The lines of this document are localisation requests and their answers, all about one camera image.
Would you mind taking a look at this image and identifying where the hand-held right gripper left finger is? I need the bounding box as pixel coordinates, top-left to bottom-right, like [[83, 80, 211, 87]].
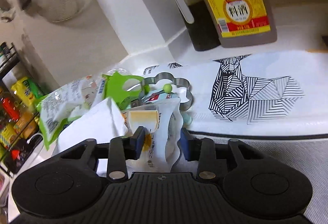
[[61, 126, 147, 180]]

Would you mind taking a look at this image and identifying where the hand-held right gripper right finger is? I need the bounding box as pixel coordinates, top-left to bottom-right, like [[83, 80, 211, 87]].
[[180, 128, 253, 180]]

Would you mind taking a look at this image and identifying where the pale green toothbrush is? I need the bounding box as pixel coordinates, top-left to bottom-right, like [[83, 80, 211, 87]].
[[181, 111, 192, 127]]

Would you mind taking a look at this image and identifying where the white plastic pouch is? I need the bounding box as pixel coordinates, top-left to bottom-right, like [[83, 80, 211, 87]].
[[123, 97, 184, 174]]

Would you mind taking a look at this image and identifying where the white paper sheet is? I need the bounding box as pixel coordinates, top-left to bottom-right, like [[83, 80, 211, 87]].
[[57, 97, 129, 178]]

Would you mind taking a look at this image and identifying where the bright green plastic packaging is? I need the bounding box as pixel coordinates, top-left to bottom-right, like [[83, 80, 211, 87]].
[[102, 71, 145, 110]]

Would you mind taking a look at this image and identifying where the green white snack bag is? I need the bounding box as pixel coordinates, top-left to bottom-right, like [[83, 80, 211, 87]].
[[36, 77, 104, 152]]

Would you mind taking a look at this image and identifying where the white geometric deer placemat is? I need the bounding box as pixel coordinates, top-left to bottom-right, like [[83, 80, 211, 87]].
[[142, 50, 328, 135]]

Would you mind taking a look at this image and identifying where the dark oil dispenser bottle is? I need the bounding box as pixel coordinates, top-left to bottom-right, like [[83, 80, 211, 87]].
[[172, 0, 221, 52]]

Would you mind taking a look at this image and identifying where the red seasoning bottle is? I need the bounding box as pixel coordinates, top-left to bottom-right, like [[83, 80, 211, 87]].
[[1, 98, 21, 122]]

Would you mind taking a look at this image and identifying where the large brown cooking wine jug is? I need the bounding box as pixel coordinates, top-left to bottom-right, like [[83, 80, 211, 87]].
[[198, 0, 278, 48]]

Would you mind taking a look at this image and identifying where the flower-shaped metal egg ring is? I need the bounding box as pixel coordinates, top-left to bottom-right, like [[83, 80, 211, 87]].
[[140, 72, 195, 114]]

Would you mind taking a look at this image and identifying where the black wire spice rack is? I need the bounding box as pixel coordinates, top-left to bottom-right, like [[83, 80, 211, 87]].
[[0, 42, 44, 179]]

